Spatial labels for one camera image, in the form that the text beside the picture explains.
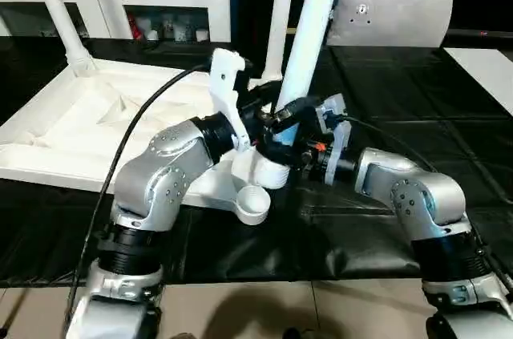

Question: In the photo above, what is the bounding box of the white plastic table leg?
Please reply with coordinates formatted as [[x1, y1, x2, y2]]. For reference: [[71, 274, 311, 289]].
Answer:
[[24, 0, 97, 77], [253, 0, 349, 191], [261, 0, 299, 85]]

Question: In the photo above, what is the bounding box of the white plastic table top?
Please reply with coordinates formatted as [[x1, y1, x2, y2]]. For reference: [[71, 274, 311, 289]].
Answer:
[[0, 57, 275, 226]]

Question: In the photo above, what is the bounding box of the black work mat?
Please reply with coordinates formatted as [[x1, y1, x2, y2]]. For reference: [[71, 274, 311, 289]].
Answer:
[[0, 34, 513, 288]]

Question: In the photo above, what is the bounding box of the grey cushion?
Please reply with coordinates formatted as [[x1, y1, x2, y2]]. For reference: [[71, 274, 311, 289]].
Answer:
[[325, 0, 456, 49]]

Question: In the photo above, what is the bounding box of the white flat sheet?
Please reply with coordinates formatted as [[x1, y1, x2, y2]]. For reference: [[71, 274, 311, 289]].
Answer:
[[444, 47, 513, 98]]

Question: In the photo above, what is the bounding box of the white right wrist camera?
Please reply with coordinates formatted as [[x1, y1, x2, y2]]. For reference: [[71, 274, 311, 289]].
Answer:
[[316, 94, 352, 188]]

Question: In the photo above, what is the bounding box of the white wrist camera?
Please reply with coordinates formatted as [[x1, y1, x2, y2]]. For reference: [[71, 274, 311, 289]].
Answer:
[[208, 47, 251, 154], [316, 94, 352, 188]]

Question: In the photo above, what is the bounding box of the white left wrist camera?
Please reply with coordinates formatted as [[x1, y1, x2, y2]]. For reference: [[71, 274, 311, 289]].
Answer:
[[208, 47, 251, 154]]

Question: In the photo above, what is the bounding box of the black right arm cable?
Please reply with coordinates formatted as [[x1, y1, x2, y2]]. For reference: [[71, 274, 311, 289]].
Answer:
[[333, 115, 513, 292]]

